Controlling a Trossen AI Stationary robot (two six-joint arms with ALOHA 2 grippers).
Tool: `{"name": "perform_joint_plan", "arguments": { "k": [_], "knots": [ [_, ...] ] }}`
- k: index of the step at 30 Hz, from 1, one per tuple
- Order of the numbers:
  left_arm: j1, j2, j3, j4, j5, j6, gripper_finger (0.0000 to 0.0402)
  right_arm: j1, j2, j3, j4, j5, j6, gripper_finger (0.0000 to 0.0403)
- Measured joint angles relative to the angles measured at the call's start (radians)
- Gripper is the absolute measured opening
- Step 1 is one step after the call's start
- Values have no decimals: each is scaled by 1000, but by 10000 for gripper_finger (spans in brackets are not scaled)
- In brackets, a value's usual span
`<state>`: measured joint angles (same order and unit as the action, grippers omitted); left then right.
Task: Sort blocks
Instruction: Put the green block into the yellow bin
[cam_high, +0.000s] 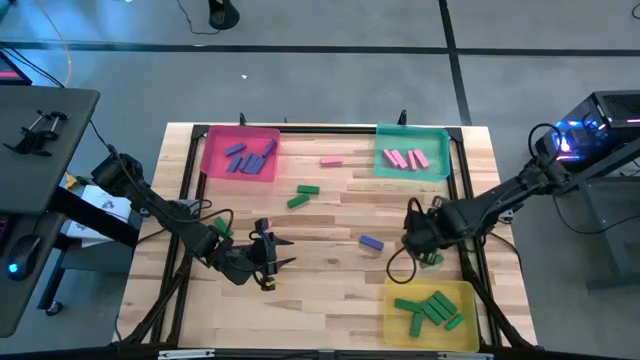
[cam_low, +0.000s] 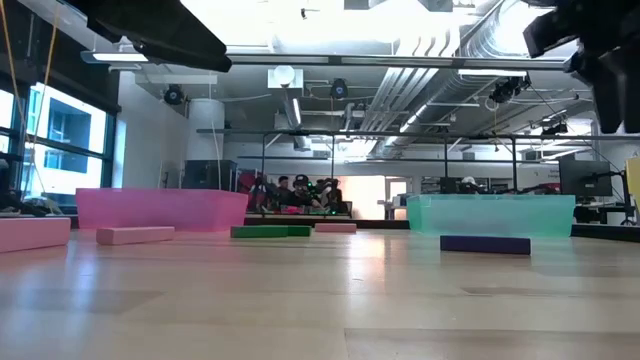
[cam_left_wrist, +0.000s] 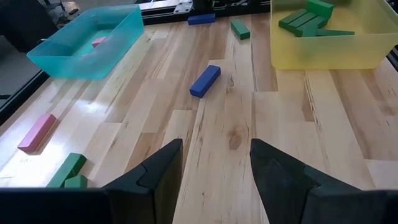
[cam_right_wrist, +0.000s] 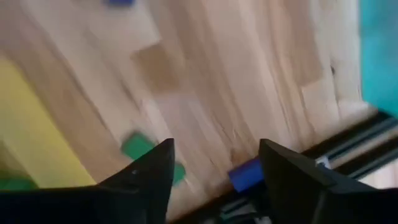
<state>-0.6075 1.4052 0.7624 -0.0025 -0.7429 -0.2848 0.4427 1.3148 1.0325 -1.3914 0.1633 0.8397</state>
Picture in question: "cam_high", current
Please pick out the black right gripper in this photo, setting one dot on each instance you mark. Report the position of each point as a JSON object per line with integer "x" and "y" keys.
{"x": 425, "y": 230}

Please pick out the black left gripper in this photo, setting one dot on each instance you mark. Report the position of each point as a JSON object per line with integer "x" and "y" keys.
{"x": 250, "y": 262}

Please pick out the pink rectangular block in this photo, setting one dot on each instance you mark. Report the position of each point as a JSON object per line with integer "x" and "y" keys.
{"x": 412, "y": 160}
{"x": 269, "y": 224}
{"x": 390, "y": 157}
{"x": 331, "y": 160}
{"x": 421, "y": 158}
{"x": 399, "y": 159}

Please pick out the yellow translucent plastic bin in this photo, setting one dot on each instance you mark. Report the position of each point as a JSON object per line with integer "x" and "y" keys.
{"x": 465, "y": 340}

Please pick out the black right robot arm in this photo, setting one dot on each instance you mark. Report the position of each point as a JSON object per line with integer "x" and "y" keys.
{"x": 500, "y": 197}

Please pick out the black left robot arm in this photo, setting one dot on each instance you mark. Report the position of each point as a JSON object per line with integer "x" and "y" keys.
{"x": 165, "y": 212}

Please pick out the yellow tape tag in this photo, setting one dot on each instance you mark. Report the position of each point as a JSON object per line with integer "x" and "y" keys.
{"x": 270, "y": 284}

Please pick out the teal translucent plastic bin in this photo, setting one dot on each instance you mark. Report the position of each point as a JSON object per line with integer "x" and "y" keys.
{"x": 435, "y": 145}

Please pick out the pink translucent plastic bin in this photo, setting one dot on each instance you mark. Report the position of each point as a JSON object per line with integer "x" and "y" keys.
{"x": 215, "y": 140}

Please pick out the white paper box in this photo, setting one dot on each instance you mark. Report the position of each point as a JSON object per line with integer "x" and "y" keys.
{"x": 97, "y": 200}

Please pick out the grey metal stand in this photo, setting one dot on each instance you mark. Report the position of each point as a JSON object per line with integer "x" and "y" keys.
{"x": 617, "y": 250}

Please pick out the black computer tower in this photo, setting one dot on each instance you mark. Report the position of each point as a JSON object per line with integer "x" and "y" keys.
{"x": 610, "y": 115}

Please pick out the small yellow object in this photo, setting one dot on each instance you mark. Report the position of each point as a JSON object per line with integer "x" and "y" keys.
{"x": 72, "y": 181}

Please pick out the black caster wheel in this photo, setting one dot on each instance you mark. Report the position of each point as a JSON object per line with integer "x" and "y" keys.
{"x": 52, "y": 307}

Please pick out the black stand base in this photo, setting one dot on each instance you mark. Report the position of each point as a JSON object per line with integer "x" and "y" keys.
{"x": 223, "y": 15}

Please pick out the dark grey side desk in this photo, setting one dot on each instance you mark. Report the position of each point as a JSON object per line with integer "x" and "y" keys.
{"x": 45, "y": 170}

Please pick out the black computer mouse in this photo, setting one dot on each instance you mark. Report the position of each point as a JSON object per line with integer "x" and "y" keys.
{"x": 25, "y": 252}

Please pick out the black clamp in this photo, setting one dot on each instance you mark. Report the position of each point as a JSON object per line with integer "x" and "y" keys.
{"x": 35, "y": 135}

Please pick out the tablet screen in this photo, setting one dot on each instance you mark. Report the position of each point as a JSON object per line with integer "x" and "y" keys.
{"x": 10, "y": 70}

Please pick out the black frame post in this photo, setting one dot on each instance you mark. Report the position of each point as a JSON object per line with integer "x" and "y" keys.
{"x": 402, "y": 118}
{"x": 242, "y": 119}

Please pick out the black aluminium table frame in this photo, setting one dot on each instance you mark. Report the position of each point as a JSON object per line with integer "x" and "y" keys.
{"x": 325, "y": 129}

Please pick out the silver metal bracket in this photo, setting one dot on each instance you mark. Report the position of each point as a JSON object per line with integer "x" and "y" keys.
{"x": 186, "y": 354}
{"x": 465, "y": 356}

